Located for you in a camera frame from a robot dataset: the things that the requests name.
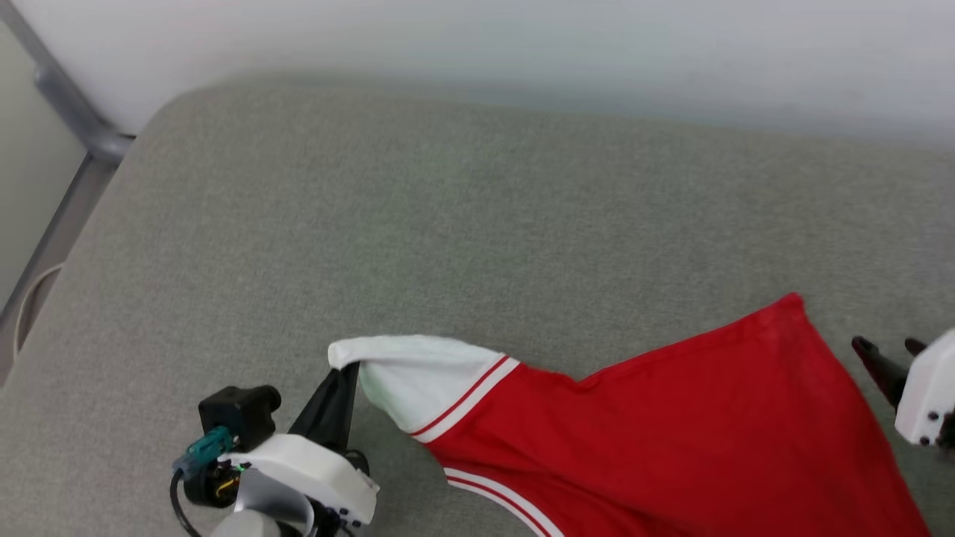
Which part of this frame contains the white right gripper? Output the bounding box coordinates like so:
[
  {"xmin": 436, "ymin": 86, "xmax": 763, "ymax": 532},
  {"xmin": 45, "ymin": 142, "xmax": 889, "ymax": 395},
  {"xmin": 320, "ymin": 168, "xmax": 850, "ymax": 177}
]
[{"xmin": 852, "ymin": 328, "xmax": 955, "ymax": 448}]

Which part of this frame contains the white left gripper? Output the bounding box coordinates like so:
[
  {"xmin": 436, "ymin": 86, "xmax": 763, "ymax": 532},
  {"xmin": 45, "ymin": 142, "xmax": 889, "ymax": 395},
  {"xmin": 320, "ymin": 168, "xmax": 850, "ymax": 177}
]
[{"xmin": 183, "ymin": 362, "xmax": 380, "ymax": 527}]

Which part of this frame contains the red and white garment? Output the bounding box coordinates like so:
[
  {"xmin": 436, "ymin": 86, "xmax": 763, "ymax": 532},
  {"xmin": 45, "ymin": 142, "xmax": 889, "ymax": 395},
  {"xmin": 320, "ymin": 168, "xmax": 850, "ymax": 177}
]
[{"xmin": 328, "ymin": 293, "xmax": 933, "ymax": 537}]

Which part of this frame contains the grey fabric sofa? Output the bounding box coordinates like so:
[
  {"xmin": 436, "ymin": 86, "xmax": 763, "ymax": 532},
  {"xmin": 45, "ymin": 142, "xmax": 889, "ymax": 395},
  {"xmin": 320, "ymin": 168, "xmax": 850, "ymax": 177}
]
[{"xmin": 0, "ymin": 71, "xmax": 955, "ymax": 537}]

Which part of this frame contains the teal cable connector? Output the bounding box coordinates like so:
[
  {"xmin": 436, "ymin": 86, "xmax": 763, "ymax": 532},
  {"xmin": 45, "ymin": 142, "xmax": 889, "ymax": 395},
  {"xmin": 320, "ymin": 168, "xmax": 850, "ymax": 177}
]
[{"xmin": 172, "ymin": 426, "xmax": 237, "ymax": 479}]

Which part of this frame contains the grey metal frame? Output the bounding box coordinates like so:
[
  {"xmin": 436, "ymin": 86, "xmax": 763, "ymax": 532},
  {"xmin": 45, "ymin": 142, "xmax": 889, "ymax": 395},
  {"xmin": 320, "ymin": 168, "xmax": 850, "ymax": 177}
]
[{"xmin": 0, "ymin": 0, "xmax": 137, "ymax": 377}]

